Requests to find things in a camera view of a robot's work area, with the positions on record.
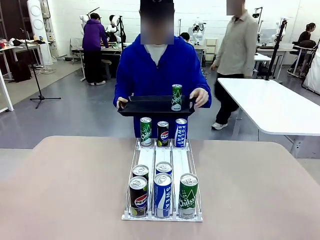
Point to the person's right hand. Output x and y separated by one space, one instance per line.
123 100

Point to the person's left hand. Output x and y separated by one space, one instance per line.
201 98

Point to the green Chilsung cider can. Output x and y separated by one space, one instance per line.
146 132
176 98
188 197

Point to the black plastic serving tray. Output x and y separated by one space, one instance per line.
150 107

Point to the person in blue hoodie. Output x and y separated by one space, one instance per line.
160 75

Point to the person in beige shirt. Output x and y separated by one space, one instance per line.
235 62

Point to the person in purple hoodie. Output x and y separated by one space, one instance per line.
93 47

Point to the seated person in black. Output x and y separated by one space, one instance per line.
185 37

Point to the long-haired person in black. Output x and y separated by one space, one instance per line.
303 42

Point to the blue Pocari Sweat can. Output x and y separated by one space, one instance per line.
164 167
163 197
181 133

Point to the black Pepsi can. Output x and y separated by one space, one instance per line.
138 197
163 135
140 171

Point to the large white table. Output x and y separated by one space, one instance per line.
270 105

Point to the black and white humanoid robot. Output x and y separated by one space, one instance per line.
113 27

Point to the black tripod pole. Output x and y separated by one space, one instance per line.
275 50

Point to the black microphone stand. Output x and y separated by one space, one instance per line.
37 75

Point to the black bag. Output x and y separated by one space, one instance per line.
21 71

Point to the white tower air conditioner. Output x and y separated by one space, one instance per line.
41 30

